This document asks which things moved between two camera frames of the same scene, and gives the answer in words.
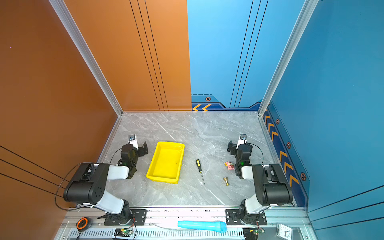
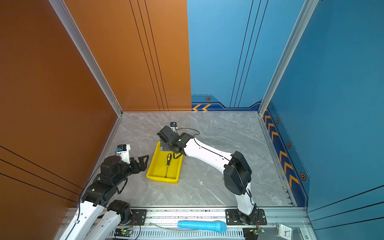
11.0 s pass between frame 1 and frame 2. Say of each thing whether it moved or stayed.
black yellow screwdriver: moved
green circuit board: stayed
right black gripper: moved
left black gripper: moved
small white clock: stayed
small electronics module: stayed
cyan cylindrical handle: stayed
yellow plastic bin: stayed
